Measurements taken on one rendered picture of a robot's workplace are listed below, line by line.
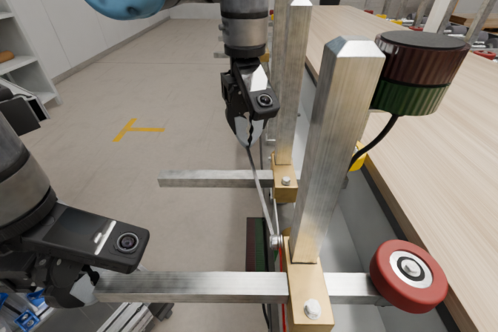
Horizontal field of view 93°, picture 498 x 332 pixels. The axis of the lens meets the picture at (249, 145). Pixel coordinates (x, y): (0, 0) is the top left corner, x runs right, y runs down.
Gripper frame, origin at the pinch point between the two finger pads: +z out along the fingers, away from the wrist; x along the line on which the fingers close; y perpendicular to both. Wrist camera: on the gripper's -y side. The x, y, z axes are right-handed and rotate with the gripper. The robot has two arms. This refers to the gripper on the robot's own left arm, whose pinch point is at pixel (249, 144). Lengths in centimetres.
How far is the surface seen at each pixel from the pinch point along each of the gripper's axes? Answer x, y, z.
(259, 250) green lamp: 1.8, -12.3, 20.2
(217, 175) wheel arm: 7.2, 1.4, 7.8
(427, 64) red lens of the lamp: -2.9, -27.3, -25.3
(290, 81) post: -7.6, -1.2, -13.6
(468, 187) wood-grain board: -32.4, -23.9, 0.4
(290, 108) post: -8.3, -1.5, -8.1
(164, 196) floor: 31, 79, 90
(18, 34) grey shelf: 137, 259, 19
